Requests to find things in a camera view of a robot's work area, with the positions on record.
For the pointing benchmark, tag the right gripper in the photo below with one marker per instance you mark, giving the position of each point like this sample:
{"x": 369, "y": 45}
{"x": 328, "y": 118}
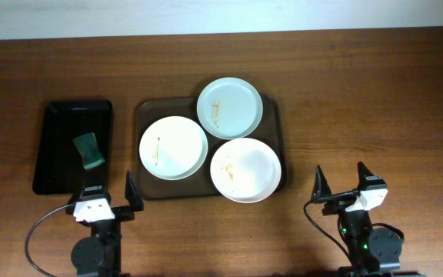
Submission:
{"x": 337, "y": 207}

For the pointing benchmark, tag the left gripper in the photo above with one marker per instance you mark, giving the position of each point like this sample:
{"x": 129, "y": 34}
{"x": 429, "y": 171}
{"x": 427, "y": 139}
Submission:
{"x": 118, "y": 211}

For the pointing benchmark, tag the green sponge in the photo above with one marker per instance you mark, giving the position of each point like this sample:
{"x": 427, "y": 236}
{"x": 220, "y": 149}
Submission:
{"x": 88, "y": 149}

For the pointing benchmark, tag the white plate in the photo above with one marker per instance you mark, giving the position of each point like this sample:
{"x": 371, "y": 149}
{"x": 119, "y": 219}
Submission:
{"x": 245, "y": 170}
{"x": 173, "y": 148}

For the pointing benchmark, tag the pale blue plate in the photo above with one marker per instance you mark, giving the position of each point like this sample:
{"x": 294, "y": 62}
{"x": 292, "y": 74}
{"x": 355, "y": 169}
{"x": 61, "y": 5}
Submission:
{"x": 229, "y": 108}

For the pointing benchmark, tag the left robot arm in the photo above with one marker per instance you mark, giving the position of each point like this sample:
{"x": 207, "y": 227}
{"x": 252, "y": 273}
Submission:
{"x": 100, "y": 253}

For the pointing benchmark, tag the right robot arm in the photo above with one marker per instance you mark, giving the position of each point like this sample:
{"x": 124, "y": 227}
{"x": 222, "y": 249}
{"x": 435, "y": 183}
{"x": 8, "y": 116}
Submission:
{"x": 373, "y": 249}

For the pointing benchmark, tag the black small tray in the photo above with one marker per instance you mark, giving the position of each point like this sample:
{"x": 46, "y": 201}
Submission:
{"x": 59, "y": 168}

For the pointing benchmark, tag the brown serving tray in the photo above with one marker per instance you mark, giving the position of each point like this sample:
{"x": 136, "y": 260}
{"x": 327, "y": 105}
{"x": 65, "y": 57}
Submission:
{"x": 200, "y": 184}

